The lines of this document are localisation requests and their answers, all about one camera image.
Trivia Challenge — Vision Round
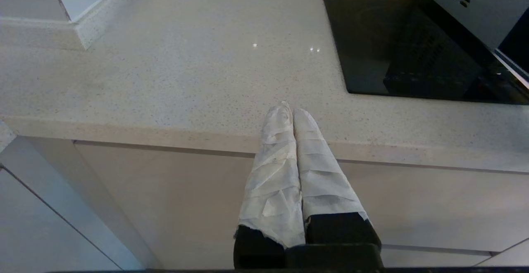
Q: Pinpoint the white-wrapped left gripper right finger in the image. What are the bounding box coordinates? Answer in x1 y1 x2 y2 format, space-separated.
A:
293 108 383 247

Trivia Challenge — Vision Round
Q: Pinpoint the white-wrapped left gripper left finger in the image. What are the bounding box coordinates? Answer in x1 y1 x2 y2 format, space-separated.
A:
234 101 305 269

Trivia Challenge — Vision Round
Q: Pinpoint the dark glass microwave door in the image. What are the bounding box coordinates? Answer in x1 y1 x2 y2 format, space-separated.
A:
493 7 529 90

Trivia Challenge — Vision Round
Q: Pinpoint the silver microwave oven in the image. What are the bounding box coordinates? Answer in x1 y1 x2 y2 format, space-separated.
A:
421 0 529 52

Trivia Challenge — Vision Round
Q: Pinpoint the white cabinet drawer front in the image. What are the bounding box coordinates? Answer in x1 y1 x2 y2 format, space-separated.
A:
74 141 529 269

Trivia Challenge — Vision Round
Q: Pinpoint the black induction cooktop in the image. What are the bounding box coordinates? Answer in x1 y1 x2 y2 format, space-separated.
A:
323 0 529 105

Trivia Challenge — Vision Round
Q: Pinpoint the white cabinet filler panel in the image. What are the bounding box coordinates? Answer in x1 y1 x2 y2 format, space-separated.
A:
0 136 164 270

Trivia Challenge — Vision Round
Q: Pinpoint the white cabinet door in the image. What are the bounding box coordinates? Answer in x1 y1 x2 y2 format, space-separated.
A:
0 168 122 273

